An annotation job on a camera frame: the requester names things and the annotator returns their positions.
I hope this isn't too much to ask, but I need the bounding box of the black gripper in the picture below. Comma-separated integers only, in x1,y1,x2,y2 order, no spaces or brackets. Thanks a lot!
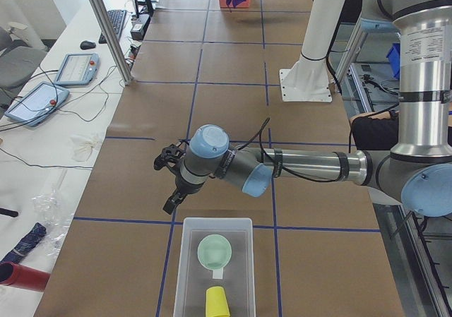
153,144,203,215

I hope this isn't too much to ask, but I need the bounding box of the mint green bowl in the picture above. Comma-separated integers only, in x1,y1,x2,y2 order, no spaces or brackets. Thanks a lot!
197,234,232,270

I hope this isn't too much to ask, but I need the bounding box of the yellow plastic cup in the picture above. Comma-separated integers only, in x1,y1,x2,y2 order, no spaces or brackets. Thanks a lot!
206,286,230,317

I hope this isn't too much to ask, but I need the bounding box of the black power box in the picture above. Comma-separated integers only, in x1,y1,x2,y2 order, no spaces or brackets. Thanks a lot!
130,14,150,41

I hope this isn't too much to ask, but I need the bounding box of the clear plastic bin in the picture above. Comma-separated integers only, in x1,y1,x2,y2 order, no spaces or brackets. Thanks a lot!
173,217,256,316

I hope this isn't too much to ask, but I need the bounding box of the white crumpled cloth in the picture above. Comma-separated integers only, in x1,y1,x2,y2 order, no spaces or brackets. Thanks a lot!
70,134,103,162

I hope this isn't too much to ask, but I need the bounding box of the crumpled clear plastic wrap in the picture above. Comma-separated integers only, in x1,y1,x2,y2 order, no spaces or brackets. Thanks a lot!
32,189,74,259

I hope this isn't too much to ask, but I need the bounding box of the dark blue folded umbrella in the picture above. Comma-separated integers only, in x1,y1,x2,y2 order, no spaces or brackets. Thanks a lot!
1,222,47,264

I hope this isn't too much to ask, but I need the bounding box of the far teach pendant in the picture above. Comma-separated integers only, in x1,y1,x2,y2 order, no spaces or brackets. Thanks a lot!
54,53,100,87

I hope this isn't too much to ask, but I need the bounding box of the teach pendant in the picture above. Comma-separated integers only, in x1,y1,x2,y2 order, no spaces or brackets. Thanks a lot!
54,53,100,87
4,82,70,126

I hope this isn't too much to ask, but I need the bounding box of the near teach pendant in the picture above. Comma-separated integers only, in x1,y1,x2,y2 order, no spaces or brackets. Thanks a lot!
4,82,70,126

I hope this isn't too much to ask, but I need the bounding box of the black computer mouse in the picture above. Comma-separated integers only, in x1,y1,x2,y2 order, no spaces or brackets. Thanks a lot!
80,40,96,50

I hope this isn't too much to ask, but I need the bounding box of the red cylinder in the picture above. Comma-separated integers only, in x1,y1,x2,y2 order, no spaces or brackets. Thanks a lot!
1,262,50,292

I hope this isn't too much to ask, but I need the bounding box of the black keyboard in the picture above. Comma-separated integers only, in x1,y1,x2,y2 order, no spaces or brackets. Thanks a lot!
107,9,128,40

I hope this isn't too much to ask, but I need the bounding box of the grey office chair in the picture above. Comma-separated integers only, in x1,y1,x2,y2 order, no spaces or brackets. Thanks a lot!
1,28,47,112

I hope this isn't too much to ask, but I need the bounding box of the seated person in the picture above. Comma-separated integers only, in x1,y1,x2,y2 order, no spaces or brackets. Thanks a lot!
349,109,398,150

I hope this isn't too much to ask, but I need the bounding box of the blue storage bin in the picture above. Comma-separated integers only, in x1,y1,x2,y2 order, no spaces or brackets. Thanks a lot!
386,43,400,80

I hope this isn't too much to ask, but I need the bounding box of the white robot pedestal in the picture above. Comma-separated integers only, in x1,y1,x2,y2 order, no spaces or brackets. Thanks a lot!
280,0,345,102

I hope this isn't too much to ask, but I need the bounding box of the aluminium frame post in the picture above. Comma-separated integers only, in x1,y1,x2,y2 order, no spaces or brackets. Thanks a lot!
88,0,133,85

